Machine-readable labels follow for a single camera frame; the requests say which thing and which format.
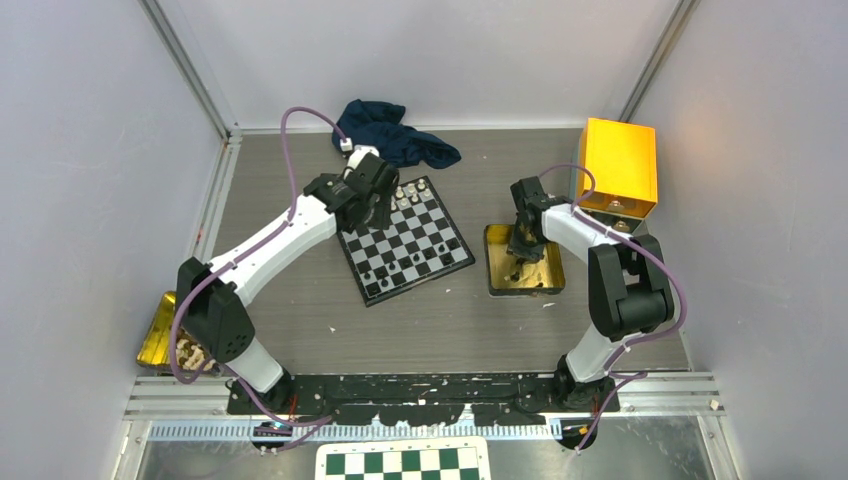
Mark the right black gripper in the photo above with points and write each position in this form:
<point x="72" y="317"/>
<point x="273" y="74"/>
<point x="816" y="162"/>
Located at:
<point x="517" y="248"/>

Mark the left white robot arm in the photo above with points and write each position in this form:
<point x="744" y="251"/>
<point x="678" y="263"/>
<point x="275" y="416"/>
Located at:
<point x="212" y="297"/>

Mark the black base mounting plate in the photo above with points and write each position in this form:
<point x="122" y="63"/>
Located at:
<point x="493" y="399"/>

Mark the black white chess board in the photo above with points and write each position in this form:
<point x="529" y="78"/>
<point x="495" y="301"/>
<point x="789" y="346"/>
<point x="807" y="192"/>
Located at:
<point x="422" y="243"/>

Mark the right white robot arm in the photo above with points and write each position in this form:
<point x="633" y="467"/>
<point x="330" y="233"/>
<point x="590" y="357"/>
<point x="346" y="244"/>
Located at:
<point x="629" y="294"/>

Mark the gold tin with black pieces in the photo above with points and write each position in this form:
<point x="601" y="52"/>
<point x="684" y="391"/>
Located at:
<point x="511" y="276"/>

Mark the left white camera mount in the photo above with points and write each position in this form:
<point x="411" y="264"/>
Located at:
<point x="354" y="154"/>

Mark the orange drawer box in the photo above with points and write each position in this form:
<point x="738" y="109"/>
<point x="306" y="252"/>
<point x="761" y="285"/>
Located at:
<point x="623" y="160"/>

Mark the dark blue cloth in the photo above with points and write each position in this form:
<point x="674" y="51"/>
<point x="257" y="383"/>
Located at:
<point x="379" y="124"/>

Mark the green white checker board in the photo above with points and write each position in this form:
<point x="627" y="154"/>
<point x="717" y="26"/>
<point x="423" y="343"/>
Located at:
<point x="434" y="458"/>

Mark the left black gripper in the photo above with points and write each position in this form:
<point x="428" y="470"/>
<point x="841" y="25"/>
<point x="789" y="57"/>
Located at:
<point x="381" y="215"/>

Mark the gold tin with white pieces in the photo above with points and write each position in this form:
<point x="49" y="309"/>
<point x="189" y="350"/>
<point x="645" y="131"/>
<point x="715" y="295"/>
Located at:
<point x="155" y="348"/>

